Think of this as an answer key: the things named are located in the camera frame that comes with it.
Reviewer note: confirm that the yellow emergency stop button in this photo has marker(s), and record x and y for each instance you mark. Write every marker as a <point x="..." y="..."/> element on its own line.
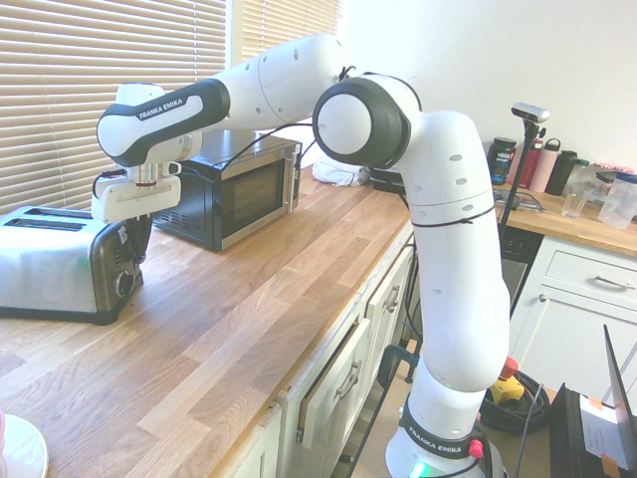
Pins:
<point x="507" y="386"/>

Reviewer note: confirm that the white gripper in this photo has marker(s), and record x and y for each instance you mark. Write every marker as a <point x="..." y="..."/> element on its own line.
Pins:
<point x="144" y="196"/>

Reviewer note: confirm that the dark red water bottle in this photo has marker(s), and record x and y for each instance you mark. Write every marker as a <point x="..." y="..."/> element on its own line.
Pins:
<point x="531" y="167"/>

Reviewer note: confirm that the white cloth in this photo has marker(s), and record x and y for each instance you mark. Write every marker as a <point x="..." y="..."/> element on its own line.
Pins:
<point x="341" y="171"/>

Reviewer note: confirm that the beige window blind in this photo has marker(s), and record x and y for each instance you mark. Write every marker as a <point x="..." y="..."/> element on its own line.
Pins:
<point x="99" y="74"/>
<point x="288" y="25"/>

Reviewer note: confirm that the green clamp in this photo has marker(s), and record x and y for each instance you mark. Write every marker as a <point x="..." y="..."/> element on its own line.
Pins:
<point x="393" y="356"/>

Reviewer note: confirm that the stainless steel two-slot toaster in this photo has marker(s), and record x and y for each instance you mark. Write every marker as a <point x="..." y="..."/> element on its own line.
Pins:
<point x="50" y="269"/>

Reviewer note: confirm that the white open drawer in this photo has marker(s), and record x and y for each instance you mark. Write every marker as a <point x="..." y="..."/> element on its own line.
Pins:
<point x="333" y="383"/>

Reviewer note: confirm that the black box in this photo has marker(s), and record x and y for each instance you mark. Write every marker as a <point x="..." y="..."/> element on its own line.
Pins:
<point x="388" y="183"/>

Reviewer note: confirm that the pink water bottle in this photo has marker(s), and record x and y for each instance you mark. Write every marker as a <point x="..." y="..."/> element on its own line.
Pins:
<point x="545" y="169"/>

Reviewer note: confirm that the black laptop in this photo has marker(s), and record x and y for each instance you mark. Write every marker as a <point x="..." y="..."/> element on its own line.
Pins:
<point x="567" y="438"/>

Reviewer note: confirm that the black camera stand pole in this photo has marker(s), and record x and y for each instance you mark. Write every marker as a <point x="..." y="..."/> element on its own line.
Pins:
<point x="517" y="174"/>

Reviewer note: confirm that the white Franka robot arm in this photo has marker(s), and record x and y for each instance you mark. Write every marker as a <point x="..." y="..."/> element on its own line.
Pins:
<point x="448" y="199"/>

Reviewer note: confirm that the clear drinking glass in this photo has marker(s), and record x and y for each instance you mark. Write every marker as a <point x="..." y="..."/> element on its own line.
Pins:
<point x="573" y="201"/>

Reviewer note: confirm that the black and steel microwave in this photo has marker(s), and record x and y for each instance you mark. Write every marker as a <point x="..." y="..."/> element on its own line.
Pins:
<point x="249" y="194"/>

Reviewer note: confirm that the white plate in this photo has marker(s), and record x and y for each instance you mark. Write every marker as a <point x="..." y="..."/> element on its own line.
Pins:
<point x="22" y="448"/>

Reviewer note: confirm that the clear plastic jar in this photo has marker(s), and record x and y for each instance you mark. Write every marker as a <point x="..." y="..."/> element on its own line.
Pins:
<point x="589" y="179"/>

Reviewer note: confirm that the clear pitcher blue lid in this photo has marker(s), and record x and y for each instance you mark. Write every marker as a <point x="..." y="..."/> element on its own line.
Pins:
<point x="617" y="201"/>

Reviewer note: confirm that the black dishwasher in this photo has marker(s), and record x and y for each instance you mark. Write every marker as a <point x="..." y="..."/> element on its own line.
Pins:
<point x="520" y="264"/>

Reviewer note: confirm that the metal cabinet knob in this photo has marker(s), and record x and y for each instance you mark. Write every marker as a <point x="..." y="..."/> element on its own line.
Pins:
<point x="542" y="299"/>

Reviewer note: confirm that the black water bottle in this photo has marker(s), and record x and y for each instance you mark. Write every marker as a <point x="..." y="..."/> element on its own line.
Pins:
<point x="561" y="174"/>

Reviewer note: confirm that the grey camera on stand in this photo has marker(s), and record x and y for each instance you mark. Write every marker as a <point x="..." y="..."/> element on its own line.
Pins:
<point x="530" y="112"/>

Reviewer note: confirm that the black supplement tub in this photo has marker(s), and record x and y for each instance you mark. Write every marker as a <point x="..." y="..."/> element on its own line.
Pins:
<point x="502" y="162"/>

